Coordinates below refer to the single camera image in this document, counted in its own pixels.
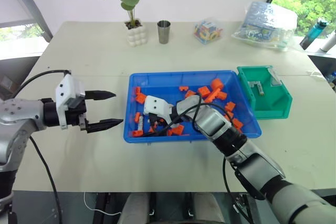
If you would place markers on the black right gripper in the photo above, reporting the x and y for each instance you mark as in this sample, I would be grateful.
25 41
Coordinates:
164 118

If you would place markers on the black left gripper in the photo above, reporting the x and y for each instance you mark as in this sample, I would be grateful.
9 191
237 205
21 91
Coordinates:
77 116

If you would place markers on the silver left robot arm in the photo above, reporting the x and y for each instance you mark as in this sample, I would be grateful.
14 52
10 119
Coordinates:
18 111

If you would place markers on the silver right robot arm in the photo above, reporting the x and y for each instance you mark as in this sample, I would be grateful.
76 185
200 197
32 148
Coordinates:
218 124

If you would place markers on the blue plastic bin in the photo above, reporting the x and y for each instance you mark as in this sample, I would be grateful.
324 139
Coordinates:
160 82

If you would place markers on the green plastic bin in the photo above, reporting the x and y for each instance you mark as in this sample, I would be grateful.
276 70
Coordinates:
267 100

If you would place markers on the clear bin label holder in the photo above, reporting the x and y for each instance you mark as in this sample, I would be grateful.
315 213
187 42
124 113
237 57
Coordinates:
275 78

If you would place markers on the silver battery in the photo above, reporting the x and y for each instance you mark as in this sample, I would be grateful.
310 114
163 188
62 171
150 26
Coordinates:
260 89
253 83
141 124

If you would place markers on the long orange plastic block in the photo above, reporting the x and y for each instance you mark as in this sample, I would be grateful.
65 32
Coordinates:
219 95

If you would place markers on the orange plastic cylinder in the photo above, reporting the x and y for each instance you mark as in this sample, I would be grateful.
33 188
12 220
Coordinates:
217 84

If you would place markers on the white bubble plant pot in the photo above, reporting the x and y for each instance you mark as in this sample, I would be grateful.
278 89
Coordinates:
137 36

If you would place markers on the grey rounded shape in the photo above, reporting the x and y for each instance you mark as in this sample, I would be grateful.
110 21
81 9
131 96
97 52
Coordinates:
208 208
135 208

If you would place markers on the metal cup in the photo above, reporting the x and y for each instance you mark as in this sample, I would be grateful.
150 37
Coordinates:
164 32

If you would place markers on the clear box of colourful blocks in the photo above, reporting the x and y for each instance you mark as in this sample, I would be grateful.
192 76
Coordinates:
208 32

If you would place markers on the clear plastic bag with items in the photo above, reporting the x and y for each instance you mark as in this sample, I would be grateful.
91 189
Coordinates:
265 27

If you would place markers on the teal water bottle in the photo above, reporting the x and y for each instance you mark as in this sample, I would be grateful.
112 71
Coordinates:
313 33

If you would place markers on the white and grey bottle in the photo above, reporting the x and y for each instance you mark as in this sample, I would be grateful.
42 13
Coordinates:
328 41

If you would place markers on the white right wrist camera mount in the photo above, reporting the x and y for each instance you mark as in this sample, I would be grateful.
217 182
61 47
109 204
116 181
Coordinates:
155 104

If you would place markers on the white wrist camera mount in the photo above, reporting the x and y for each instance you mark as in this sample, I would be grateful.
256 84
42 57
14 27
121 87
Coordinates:
155 104
68 87

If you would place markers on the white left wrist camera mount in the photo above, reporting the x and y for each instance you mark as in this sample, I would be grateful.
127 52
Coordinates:
68 87

